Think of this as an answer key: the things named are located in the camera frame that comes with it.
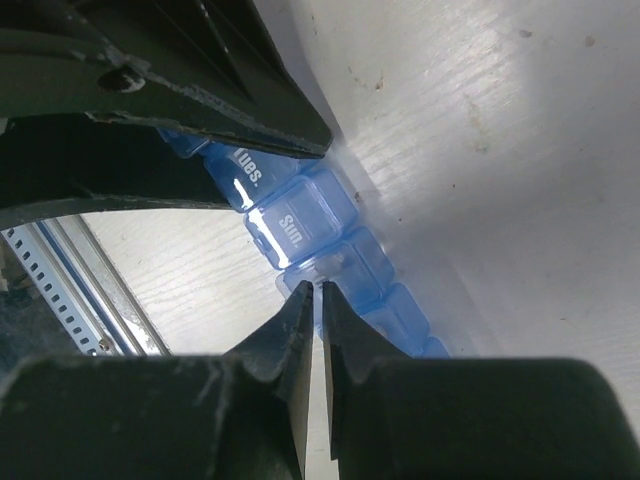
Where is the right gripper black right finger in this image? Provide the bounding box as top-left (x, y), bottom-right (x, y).
top-left (323, 282), bottom-right (639, 479)

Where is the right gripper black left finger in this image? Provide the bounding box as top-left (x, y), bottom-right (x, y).
top-left (1, 282), bottom-right (313, 479)

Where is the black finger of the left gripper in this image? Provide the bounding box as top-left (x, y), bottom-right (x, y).
top-left (1, 1), bottom-right (333, 158)
top-left (1, 114), bottom-right (230, 229)

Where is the blue weekly pill organizer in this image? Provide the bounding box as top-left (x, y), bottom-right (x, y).
top-left (159, 129), bottom-right (449, 358)

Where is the grey slotted cable duct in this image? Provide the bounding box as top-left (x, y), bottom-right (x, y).
top-left (1, 224), bottom-right (101, 356)

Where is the aluminium mounting rail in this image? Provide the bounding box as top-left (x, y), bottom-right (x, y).
top-left (35, 215), bottom-right (171, 356)

